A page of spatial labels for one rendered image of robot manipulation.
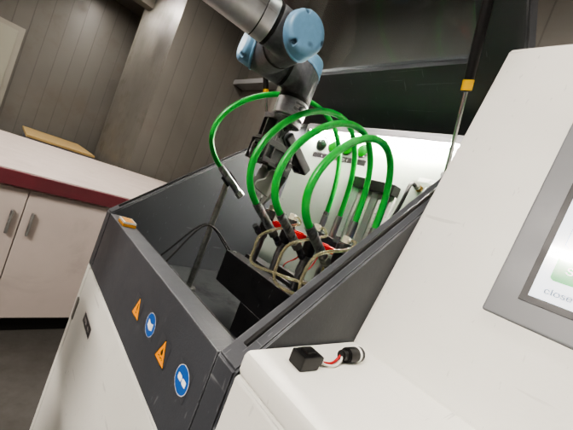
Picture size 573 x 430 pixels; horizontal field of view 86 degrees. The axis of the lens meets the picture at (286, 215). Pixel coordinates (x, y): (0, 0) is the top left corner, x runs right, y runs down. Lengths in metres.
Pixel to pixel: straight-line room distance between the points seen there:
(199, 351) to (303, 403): 0.17
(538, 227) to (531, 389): 0.20
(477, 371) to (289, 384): 0.25
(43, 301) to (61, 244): 0.32
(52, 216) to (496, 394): 1.87
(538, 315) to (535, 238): 0.10
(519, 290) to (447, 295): 0.08
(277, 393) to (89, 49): 6.74
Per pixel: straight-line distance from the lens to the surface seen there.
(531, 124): 0.62
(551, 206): 0.54
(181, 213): 1.00
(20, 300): 2.11
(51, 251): 2.01
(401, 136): 0.93
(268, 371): 0.35
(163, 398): 0.53
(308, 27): 0.59
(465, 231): 0.54
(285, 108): 0.72
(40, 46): 6.80
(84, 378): 0.87
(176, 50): 4.37
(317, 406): 0.34
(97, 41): 6.93
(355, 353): 0.44
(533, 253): 0.51
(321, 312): 0.44
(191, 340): 0.47
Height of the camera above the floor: 1.15
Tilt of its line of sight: 2 degrees down
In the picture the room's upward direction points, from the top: 21 degrees clockwise
